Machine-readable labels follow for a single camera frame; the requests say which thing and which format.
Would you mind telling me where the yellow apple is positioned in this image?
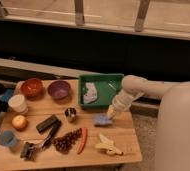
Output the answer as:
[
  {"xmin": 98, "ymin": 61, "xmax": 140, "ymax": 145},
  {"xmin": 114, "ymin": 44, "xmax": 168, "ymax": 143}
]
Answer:
[{"xmin": 12, "ymin": 115, "xmax": 28, "ymax": 131}]

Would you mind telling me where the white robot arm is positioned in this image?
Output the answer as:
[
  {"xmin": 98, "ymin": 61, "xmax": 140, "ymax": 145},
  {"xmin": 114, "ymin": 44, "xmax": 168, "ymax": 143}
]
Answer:
[{"xmin": 107, "ymin": 75, "xmax": 175, "ymax": 119}]

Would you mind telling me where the black rectangular block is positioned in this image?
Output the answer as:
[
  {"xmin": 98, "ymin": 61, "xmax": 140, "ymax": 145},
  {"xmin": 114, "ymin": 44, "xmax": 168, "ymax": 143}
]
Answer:
[{"xmin": 36, "ymin": 115, "xmax": 59, "ymax": 133}]

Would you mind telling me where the peeled banana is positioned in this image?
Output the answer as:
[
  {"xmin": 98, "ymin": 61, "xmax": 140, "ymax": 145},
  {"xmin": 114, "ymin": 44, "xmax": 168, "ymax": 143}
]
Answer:
[{"xmin": 95, "ymin": 134, "xmax": 123, "ymax": 155}]

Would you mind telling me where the blue sponge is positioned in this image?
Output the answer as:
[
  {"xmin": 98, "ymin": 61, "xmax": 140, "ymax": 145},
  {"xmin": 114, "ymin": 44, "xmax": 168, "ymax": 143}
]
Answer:
[{"xmin": 94, "ymin": 114, "xmax": 112, "ymax": 126}]

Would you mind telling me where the small metal cup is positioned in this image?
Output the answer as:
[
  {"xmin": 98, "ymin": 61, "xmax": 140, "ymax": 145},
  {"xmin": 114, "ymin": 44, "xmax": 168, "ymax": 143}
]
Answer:
[{"xmin": 65, "ymin": 107, "xmax": 77, "ymax": 122}]

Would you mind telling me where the bunch of dark grapes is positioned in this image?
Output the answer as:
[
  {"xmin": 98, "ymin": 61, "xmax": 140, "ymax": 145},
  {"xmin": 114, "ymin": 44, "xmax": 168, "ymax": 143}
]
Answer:
[{"xmin": 52, "ymin": 128, "xmax": 82, "ymax": 153}]

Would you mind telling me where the blue plastic cup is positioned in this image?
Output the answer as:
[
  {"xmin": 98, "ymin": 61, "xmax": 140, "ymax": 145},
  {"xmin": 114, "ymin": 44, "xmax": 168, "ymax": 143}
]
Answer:
[{"xmin": 0, "ymin": 130, "xmax": 18, "ymax": 148}]

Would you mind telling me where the green plastic tray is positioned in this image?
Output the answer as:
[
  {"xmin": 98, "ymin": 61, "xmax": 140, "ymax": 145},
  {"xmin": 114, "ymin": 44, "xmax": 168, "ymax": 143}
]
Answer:
[{"xmin": 78, "ymin": 73, "xmax": 124, "ymax": 110}]

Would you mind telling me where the red bowl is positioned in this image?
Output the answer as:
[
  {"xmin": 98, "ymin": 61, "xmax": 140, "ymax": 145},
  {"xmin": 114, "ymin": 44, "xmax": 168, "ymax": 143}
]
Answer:
[{"xmin": 20, "ymin": 78, "xmax": 44, "ymax": 98}]

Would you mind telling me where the white cup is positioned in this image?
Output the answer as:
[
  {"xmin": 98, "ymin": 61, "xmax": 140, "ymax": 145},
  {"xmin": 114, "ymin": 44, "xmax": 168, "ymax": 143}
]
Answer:
[{"xmin": 8, "ymin": 94, "xmax": 28, "ymax": 113}]

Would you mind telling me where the red chili pepper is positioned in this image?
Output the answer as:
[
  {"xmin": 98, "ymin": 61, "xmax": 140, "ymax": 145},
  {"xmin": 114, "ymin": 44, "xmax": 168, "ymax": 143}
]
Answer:
[{"xmin": 77, "ymin": 127, "xmax": 88, "ymax": 154}]

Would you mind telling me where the blue cloth at edge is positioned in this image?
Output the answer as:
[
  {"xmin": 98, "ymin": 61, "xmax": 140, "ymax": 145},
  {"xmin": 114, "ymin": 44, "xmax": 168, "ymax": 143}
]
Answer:
[{"xmin": 0, "ymin": 89, "xmax": 14, "ymax": 102}]

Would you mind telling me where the white crumpled cloth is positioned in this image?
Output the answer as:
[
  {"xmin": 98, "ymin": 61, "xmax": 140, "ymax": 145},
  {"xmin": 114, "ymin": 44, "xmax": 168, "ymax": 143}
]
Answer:
[{"xmin": 83, "ymin": 82, "xmax": 98, "ymax": 104}]

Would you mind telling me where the purple bowl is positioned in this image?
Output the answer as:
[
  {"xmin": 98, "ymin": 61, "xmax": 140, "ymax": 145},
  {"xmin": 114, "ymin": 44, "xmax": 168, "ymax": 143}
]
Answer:
[{"xmin": 47, "ymin": 80, "xmax": 71, "ymax": 100}]

